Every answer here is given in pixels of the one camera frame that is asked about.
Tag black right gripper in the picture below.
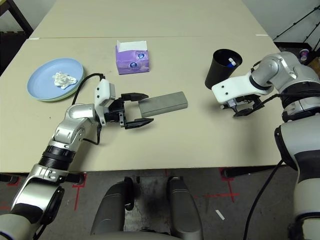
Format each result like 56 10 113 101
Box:
221 95 265 119

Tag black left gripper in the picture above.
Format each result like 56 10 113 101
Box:
107 92 155 130

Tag grey glasses case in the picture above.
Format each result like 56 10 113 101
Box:
138 91 189 119

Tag white tissue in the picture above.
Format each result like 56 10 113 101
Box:
51 71 77 90

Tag blue plastic plate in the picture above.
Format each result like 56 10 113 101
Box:
26 57 85 101

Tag black plastic cup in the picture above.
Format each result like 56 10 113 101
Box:
204 49 243 90

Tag purple tissue pack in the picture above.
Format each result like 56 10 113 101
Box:
115 39 152 76

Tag green plastic plate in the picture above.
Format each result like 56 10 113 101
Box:
36 68 87 103

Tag black table foot bar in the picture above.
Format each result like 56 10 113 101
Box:
61 172 85 185
222 164 284 179

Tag purple paper cup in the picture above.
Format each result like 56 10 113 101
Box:
299 48 311 62

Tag grey robot left leg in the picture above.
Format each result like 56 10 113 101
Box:
90 176 135 236

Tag grey robot leg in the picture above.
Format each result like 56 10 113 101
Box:
166 176 203 240
90 176 135 236

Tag black tripod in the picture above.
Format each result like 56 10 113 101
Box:
272 6 320 51

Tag grey robot right leg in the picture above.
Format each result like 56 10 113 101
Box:
166 176 203 240

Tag black foam floor mat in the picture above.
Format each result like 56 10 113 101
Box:
0 31 29 76

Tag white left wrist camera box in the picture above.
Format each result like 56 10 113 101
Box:
94 79 117 125

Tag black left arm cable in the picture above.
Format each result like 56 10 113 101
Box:
71 72 106 146

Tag wooden side table black frame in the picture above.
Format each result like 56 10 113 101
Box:
0 0 35 39

